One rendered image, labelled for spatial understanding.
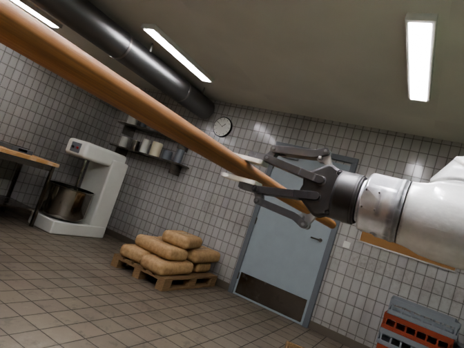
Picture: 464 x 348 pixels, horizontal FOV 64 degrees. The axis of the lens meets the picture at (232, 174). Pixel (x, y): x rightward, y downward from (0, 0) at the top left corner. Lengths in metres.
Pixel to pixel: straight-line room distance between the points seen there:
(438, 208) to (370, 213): 0.08
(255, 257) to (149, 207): 2.00
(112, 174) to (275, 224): 2.57
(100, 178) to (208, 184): 1.64
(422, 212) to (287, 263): 4.41
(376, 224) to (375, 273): 4.18
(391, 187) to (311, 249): 4.29
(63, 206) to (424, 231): 5.18
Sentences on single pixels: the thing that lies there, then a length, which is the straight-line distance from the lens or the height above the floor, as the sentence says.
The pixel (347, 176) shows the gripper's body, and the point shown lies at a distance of 0.56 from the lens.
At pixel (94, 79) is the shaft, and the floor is 1.18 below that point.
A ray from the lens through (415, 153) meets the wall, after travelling 4.88.
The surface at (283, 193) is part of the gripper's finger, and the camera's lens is 0.59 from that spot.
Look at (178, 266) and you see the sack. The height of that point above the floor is 0.26.
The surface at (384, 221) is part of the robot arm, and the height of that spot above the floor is 1.15.
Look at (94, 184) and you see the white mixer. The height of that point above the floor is 0.77.
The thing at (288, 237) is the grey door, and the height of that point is 0.95.
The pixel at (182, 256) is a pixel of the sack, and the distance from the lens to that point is 4.42.
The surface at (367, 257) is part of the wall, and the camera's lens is 4.72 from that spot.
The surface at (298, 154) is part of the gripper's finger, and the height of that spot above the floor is 1.22.
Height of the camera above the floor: 1.11
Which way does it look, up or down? 5 degrees up
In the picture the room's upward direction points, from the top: 18 degrees clockwise
